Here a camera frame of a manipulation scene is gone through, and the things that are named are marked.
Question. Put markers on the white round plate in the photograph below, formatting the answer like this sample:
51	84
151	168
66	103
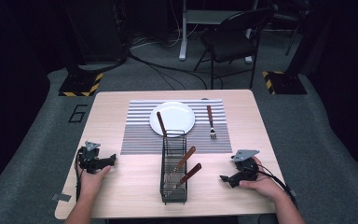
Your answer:
175	116

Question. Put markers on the grey tape strip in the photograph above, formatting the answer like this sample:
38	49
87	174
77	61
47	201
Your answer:
61	197

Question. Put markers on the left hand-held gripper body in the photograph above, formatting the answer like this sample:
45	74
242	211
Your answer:
89	157

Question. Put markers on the white metal table frame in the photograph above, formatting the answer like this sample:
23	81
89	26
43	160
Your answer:
183	37

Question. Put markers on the black folding chair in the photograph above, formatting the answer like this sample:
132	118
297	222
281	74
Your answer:
230	42

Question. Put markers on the striped grey placemat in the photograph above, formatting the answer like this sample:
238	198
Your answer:
143	140

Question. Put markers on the person's right hand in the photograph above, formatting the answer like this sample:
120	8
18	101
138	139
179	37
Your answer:
264	183

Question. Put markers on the hazard-striped black stand base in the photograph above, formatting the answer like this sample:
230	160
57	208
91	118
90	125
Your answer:
79	84
287	83

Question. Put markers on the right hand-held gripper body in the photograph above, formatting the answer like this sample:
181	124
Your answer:
245	169

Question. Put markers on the person's left hand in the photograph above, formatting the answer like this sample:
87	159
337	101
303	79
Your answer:
90	182

